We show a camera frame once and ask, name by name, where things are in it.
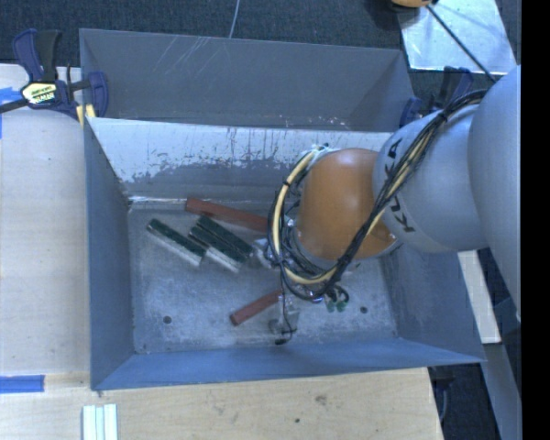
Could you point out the grey metal bin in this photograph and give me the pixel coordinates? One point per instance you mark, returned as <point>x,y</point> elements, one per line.
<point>188,300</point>

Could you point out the pale wood board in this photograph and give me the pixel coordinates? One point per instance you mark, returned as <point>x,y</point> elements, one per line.
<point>41,245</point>

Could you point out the dark green flat block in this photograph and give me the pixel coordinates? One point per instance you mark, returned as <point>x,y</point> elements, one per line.
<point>229,236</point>
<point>216,249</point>
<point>174,242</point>

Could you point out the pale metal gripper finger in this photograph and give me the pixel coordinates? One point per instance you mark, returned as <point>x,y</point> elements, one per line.
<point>290,312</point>
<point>278,327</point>

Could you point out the long red-brown flat block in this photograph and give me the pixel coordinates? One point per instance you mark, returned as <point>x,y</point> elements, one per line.
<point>224,213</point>

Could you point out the short red-brown flat block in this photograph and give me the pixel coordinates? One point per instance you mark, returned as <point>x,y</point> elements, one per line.
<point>255,308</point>

